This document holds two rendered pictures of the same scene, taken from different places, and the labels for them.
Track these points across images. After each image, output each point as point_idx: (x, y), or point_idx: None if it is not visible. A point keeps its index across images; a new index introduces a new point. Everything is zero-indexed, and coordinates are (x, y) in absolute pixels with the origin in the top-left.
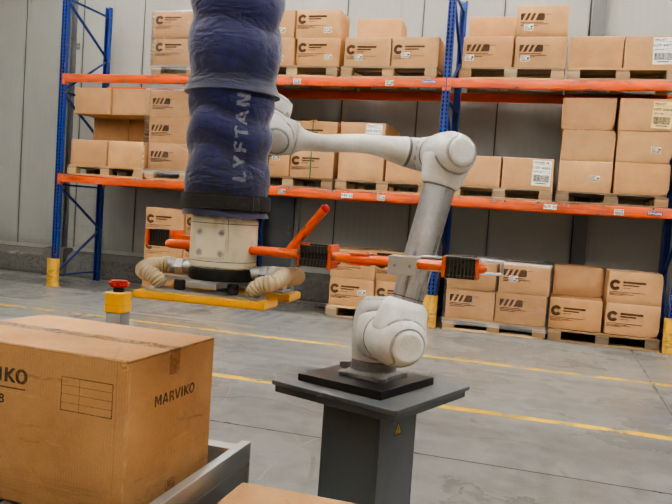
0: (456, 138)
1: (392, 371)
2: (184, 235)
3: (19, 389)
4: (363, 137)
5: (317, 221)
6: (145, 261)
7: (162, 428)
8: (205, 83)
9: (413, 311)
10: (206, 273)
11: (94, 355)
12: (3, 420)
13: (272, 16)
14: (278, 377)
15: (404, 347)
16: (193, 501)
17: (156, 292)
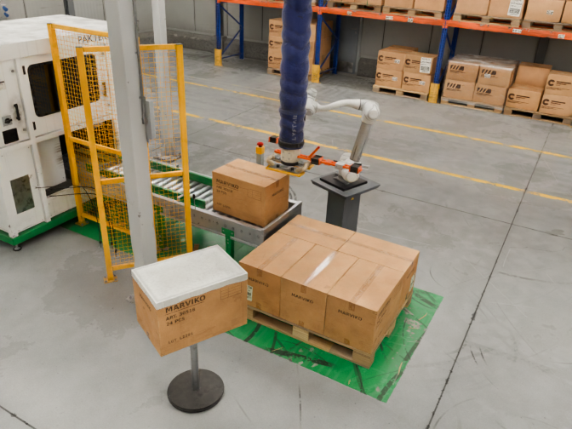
0: (371, 110)
1: None
2: None
3: (236, 190)
4: (342, 102)
5: (316, 151)
6: (268, 157)
7: (274, 202)
8: (283, 112)
9: None
10: (285, 163)
11: (255, 184)
12: (232, 197)
13: (303, 92)
14: (313, 178)
15: (350, 177)
16: (283, 220)
17: (271, 168)
